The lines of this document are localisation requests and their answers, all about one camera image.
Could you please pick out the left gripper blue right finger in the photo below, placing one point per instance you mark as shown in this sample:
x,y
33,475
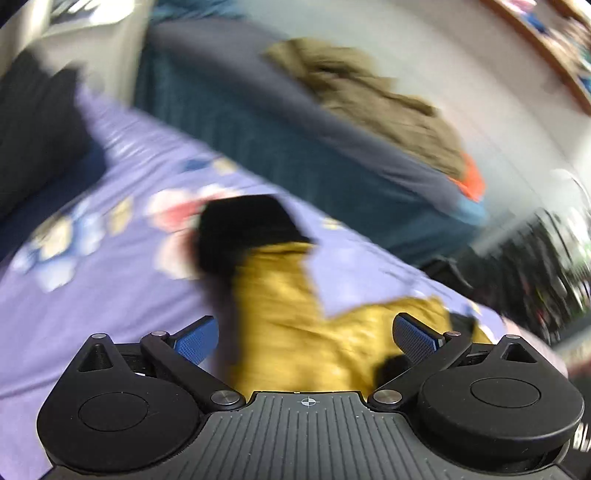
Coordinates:
x,y
429,353

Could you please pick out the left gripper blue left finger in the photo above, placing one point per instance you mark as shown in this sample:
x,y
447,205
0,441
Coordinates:
x,y
177,358

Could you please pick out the golden satin jacket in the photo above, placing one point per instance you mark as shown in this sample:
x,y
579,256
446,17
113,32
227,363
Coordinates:
x,y
284,341

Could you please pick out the black and navy folded clothes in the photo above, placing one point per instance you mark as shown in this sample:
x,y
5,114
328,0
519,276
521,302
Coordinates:
x,y
48,156

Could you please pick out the purple floral bed sheet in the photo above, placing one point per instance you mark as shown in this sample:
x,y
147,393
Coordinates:
x,y
80,401

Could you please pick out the orange towel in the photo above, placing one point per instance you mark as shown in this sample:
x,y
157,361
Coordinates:
x,y
473,185

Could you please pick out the black folded t-shirt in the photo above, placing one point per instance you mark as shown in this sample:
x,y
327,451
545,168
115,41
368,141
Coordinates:
x,y
578,459

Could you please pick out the olive brown crumpled blanket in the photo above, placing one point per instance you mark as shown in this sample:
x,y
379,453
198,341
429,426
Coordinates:
x,y
345,82

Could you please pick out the teal massage bed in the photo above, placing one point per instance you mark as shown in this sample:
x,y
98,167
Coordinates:
x,y
208,78

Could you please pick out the black wire trolley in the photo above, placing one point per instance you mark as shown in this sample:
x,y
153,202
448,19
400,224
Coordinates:
x,y
538,276

